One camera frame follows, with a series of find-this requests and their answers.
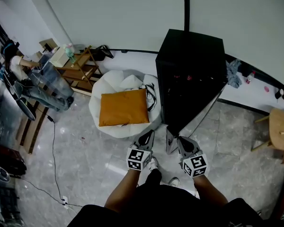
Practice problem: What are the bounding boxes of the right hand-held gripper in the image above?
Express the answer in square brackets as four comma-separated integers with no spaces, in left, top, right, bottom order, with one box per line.
[177,136,209,178]

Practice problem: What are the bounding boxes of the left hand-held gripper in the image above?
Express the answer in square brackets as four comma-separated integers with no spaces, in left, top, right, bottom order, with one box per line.
[126,129,155,172]

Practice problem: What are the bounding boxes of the dark glass fridge door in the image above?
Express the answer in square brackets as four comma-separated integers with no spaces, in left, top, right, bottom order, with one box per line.
[155,55,228,137]

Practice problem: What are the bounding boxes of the black fridge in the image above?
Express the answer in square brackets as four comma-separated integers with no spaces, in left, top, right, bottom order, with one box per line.
[155,28,229,137]

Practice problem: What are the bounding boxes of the person's right forearm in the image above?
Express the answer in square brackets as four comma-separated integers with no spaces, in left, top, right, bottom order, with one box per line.
[193,175,229,208]

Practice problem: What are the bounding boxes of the person's left forearm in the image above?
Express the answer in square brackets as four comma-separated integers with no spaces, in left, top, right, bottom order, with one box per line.
[104,168,141,214]

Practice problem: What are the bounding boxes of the person's left white shoe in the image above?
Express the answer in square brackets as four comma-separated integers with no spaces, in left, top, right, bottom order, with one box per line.
[147,157,159,173]

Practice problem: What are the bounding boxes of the orange cushion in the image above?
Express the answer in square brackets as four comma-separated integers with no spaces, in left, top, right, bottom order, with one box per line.
[98,88,151,128]

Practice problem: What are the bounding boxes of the person's black clothing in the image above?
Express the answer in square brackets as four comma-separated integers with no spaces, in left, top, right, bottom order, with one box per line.
[67,168,284,227]

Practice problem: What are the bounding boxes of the white bean bag chair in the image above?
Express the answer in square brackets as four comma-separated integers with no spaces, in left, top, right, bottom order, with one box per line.
[88,69,163,139]

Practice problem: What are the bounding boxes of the grey crumpled cloth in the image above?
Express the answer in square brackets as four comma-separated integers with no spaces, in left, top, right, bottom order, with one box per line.
[225,59,243,89]

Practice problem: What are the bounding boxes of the round wooden side table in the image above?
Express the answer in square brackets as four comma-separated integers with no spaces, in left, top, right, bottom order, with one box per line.
[250,107,284,154]

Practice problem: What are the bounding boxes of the wooden folding shelf rack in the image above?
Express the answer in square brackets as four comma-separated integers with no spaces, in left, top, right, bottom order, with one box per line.
[54,45,103,97]

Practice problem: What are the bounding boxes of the white power strip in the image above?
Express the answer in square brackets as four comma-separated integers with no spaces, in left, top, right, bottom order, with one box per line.
[61,195,70,210]

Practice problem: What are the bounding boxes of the pink and white bottle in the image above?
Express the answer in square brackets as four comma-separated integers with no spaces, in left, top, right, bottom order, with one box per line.
[245,70,256,85]

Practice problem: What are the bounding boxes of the black handbag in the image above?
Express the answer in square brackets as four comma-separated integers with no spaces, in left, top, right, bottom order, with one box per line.
[89,44,115,62]

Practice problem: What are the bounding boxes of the black and white charger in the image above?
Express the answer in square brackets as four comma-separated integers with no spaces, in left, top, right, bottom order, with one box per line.
[274,88,284,107]

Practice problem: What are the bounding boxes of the wooden planks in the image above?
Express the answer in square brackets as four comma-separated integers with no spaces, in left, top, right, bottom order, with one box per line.
[16,97,50,155]

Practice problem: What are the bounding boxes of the green plastic bottle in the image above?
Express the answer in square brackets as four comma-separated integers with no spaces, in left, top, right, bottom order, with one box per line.
[64,43,77,64]

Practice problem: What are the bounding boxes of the white box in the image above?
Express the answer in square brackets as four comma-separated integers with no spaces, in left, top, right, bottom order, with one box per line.
[49,46,70,68]

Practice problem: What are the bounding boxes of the cardboard box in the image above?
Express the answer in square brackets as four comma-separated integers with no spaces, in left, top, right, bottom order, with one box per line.
[38,38,60,54]

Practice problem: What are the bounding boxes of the grey round fan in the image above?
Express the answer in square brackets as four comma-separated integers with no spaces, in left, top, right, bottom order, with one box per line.
[0,163,11,183]

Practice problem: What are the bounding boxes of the black power cable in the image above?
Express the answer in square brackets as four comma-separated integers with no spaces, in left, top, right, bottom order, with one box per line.
[20,115,84,208]

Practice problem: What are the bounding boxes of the black vertical wall strip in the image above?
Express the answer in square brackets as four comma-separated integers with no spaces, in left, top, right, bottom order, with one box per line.
[183,0,190,32]

